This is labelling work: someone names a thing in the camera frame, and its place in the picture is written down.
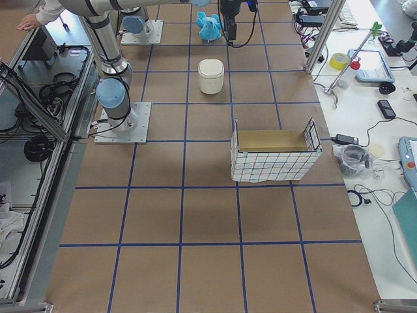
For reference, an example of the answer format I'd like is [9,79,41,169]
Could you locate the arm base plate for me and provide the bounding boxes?
[94,102,152,144]
[121,16,164,45]

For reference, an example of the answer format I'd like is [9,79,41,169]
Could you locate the blue teach pendant tablet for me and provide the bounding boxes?
[355,50,395,83]

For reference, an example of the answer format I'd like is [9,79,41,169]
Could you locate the white sleeved forearm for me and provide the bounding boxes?
[35,0,65,25]

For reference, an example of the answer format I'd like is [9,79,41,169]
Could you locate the yellow tape roll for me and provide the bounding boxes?
[328,53,350,70]

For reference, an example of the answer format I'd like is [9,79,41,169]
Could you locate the person's hand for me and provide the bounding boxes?
[16,14,42,31]

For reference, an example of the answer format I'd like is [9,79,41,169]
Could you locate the wire basket with checked cloth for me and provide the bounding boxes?
[231,118,323,183]

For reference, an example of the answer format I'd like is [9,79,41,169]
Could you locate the plastic bag with black parts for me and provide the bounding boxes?
[332,144,377,179]

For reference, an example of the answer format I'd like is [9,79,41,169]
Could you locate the aluminium frame post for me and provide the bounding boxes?
[304,0,345,74]

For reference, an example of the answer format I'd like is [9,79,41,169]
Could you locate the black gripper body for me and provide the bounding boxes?
[220,0,241,31]

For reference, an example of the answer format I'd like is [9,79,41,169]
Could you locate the blue teddy bear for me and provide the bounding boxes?
[196,11,222,42]

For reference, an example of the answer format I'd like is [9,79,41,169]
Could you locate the black phone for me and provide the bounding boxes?
[377,100,396,119]

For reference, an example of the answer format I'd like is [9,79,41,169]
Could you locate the black power adapter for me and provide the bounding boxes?
[331,134,359,145]

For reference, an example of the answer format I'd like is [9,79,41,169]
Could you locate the red capped bottle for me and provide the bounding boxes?
[338,59,360,89]

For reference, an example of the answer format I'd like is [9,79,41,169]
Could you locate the white trash can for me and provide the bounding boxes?
[198,59,224,95]

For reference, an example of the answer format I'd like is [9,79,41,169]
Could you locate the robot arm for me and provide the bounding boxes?
[121,7,154,36]
[61,1,210,136]

